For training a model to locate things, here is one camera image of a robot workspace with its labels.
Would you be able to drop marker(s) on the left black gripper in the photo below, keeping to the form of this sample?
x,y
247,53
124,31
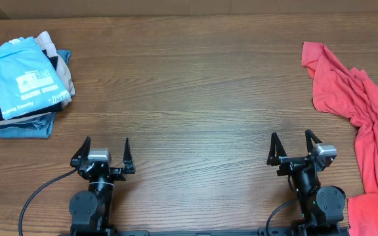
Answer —
x,y
119,174

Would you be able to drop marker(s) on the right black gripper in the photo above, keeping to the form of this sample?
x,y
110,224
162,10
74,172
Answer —
x,y
279,155

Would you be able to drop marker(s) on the red t-shirt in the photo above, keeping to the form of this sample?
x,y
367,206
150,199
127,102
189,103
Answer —
x,y
352,94

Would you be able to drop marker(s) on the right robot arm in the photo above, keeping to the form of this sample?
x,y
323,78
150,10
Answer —
x,y
321,206

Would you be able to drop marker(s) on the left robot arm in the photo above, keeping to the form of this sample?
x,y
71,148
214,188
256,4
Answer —
x,y
90,209

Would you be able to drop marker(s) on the light blue printed t-shirt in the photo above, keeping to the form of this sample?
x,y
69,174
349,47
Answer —
x,y
28,80

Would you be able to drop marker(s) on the black folded garment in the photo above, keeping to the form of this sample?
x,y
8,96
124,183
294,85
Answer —
x,y
53,108

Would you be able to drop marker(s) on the beige folded garment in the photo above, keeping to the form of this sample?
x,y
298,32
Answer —
x,y
45,42

